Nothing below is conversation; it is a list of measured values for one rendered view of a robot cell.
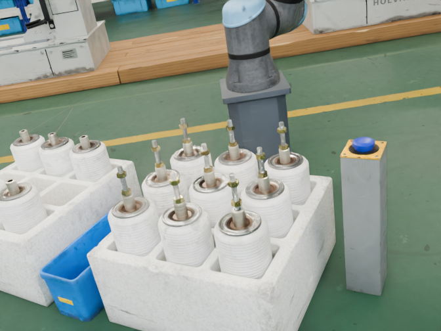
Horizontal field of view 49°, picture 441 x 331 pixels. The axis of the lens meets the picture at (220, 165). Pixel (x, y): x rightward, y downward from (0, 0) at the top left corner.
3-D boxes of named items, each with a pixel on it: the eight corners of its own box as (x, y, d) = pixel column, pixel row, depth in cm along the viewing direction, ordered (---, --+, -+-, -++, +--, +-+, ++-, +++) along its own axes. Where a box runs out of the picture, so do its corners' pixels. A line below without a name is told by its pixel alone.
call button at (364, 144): (355, 145, 91) (354, 135, 90) (377, 146, 89) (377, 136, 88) (350, 155, 88) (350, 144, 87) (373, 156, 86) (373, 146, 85)
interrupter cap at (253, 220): (252, 240, 79) (252, 237, 79) (211, 234, 83) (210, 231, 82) (268, 215, 85) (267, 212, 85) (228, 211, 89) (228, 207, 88)
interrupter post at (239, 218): (243, 230, 83) (241, 213, 81) (231, 228, 84) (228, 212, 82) (249, 222, 84) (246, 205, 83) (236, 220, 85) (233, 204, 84)
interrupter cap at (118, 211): (128, 196, 99) (127, 194, 99) (157, 201, 96) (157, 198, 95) (104, 216, 94) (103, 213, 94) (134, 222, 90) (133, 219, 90)
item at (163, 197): (153, 260, 109) (134, 191, 101) (164, 235, 117) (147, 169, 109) (194, 259, 107) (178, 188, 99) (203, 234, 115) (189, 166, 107)
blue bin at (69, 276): (133, 237, 131) (122, 199, 126) (166, 244, 126) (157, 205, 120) (52, 314, 108) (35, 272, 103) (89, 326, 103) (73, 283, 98)
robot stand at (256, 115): (233, 167, 159) (219, 79, 146) (289, 157, 159) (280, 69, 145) (237, 195, 143) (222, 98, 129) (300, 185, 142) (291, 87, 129)
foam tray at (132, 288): (195, 220, 133) (183, 163, 125) (336, 242, 116) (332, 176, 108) (108, 322, 103) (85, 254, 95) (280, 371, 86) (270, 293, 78)
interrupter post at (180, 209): (173, 216, 90) (170, 201, 88) (185, 211, 91) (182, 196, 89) (179, 221, 88) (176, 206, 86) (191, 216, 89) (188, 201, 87)
